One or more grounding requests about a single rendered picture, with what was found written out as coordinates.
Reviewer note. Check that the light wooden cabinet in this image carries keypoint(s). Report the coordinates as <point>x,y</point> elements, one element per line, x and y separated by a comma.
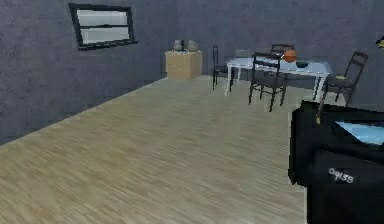
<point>183,65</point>

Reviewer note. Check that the white dining table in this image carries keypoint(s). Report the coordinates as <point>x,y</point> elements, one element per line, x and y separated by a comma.
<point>279,67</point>

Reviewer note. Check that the orange round pot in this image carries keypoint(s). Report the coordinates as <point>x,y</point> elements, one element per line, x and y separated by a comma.
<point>289,55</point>

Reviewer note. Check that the black television set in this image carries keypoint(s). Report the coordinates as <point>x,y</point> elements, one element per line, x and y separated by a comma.
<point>340,166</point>

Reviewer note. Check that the black framed window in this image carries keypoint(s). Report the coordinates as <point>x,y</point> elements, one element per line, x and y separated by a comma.
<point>103,26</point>

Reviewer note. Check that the dark green bowl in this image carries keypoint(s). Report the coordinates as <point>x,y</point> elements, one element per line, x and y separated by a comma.
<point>302,64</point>

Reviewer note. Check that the black and yellow wall object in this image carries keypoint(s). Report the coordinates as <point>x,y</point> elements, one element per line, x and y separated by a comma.
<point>380,42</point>

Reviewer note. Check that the black dining chair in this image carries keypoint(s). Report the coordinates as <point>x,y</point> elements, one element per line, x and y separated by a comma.
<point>218,68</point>
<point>350,76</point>
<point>281,49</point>
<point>267,80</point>

